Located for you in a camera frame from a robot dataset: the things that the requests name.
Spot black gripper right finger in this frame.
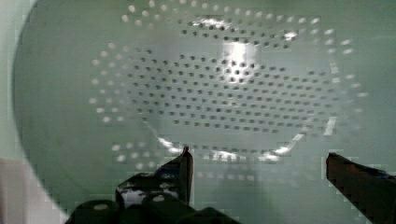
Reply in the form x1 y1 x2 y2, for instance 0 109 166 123
326 152 396 224

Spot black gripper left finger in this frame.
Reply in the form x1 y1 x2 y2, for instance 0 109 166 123
115 146 193 209

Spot green plastic strainer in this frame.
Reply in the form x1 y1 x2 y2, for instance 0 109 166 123
12 0 395 224

